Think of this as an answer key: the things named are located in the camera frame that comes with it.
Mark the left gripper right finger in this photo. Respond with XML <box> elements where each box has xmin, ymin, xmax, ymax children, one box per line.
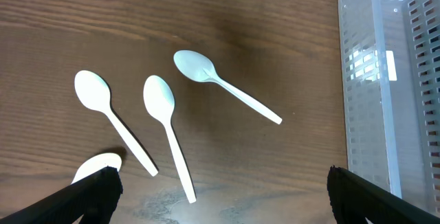
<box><xmin>327</xmin><ymin>166</ymin><xmax>439</xmax><ymax>224</ymax></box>

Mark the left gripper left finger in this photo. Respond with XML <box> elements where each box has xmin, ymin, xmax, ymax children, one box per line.
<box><xmin>1</xmin><ymin>166</ymin><xmax>123</xmax><ymax>224</ymax></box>

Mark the white spoon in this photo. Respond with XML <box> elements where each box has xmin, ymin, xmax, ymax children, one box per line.
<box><xmin>74</xmin><ymin>70</ymin><xmax>159</xmax><ymax>177</ymax></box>
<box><xmin>143</xmin><ymin>75</ymin><xmax>197</xmax><ymax>203</ymax></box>
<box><xmin>173</xmin><ymin>50</ymin><xmax>283</xmax><ymax>124</ymax></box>
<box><xmin>71</xmin><ymin>153</ymin><xmax>122</xmax><ymax>184</ymax></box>

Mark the clear plastic basket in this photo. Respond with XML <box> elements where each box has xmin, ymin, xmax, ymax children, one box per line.
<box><xmin>338</xmin><ymin>0</ymin><xmax>439</xmax><ymax>215</ymax></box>

